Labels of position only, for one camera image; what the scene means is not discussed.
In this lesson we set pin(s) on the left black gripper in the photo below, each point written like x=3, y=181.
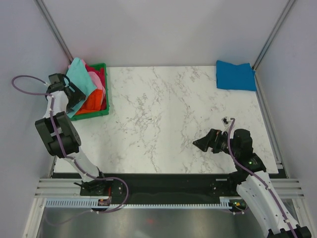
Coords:
x=78, y=95

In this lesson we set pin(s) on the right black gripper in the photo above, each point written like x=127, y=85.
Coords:
x=211, y=141

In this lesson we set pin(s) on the teal t shirt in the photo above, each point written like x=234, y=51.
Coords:
x=79, y=76

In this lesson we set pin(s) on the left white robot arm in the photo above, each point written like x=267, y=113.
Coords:
x=62, y=140

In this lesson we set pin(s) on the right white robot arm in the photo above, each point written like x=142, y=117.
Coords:
x=252, y=182

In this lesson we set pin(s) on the orange t shirt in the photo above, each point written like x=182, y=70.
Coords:
x=92, y=104

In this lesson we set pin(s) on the green plastic bin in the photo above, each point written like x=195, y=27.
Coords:
x=99, y=113

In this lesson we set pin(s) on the pink t shirt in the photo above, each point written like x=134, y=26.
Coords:
x=97, y=82

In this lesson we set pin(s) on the crimson t shirt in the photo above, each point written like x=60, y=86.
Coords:
x=101, y=73

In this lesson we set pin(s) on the folded blue t shirt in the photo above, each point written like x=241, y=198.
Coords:
x=235, y=77

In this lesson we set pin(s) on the white slotted cable duct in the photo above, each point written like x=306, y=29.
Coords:
x=95, y=203

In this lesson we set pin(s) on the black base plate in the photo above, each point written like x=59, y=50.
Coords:
x=170, y=188

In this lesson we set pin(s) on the aluminium frame rail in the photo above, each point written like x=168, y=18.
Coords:
x=286, y=188

